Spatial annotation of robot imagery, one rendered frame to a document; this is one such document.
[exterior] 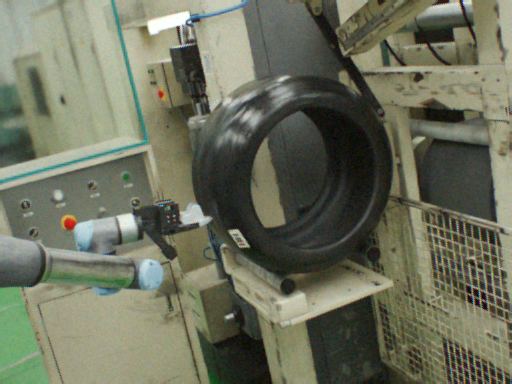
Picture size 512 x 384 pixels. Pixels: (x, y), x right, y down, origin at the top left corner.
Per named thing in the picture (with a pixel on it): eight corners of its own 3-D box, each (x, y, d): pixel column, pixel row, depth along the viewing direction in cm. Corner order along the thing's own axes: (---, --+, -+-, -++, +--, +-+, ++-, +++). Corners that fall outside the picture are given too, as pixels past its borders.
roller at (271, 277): (239, 265, 214) (232, 254, 212) (250, 256, 215) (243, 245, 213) (286, 298, 182) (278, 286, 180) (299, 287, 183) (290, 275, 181)
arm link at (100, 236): (76, 253, 172) (71, 221, 171) (118, 245, 176) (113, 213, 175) (80, 258, 165) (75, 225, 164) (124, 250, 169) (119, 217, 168)
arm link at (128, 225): (123, 247, 169) (117, 240, 177) (141, 244, 171) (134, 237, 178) (119, 219, 168) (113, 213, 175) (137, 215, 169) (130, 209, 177)
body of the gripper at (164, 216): (181, 202, 173) (135, 211, 169) (185, 234, 175) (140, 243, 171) (173, 197, 180) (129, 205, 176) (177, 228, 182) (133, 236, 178)
